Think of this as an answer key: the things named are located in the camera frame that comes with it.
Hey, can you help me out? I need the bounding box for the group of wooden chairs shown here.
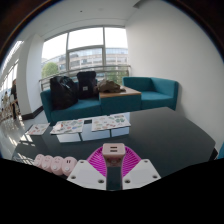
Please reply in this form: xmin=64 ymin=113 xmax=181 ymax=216
xmin=0 ymin=93 xmax=21 ymax=125

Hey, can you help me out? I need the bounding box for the teal armchair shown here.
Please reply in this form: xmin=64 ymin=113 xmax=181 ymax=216
xmin=122 ymin=76 xmax=179 ymax=111

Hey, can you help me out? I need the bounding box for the large black backpack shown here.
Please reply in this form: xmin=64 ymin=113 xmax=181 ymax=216
xmin=49 ymin=75 xmax=79 ymax=111

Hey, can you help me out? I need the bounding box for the black backpack with label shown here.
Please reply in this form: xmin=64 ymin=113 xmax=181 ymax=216
xmin=76 ymin=70 xmax=98 ymax=100

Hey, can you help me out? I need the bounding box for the pink power strip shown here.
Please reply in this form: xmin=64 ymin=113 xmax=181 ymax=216
xmin=33 ymin=153 xmax=78 ymax=177

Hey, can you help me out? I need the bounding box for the person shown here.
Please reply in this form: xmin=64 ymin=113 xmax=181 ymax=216
xmin=9 ymin=78 xmax=19 ymax=119

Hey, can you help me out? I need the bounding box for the teal side table wooden top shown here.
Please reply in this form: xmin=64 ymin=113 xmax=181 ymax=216
xmin=98 ymin=86 xmax=143 ymax=116

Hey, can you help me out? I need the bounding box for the colourful sticker sheet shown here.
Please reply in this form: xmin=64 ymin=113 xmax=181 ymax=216
xmin=49 ymin=118 xmax=85 ymax=136
xmin=90 ymin=113 xmax=132 ymax=132

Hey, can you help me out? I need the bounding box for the small sticker sheet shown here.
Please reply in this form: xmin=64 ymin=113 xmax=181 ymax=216
xmin=25 ymin=123 xmax=51 ymax=136

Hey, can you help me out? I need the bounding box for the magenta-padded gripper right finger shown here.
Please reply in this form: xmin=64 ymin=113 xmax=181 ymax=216
xmin=121 ymin=146 xmax=162 ymax=191

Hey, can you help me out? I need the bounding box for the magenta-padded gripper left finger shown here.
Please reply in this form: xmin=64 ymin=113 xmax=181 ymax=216
xmin=66 ymin=146 xmax=108 ymax=191

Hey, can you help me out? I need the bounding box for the teal sofa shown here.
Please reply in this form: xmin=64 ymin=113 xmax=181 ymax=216
xmin=39 ymin=87 xmax=103 ymax=124

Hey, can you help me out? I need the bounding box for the brown jacket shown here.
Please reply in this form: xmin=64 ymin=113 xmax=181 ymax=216
xmin=94 ymin=78 xmax=127 ymax=94

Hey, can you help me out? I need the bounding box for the pink charger block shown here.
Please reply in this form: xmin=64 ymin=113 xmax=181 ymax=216
xmin=101 ymin=143 xmax=127 ymax=168

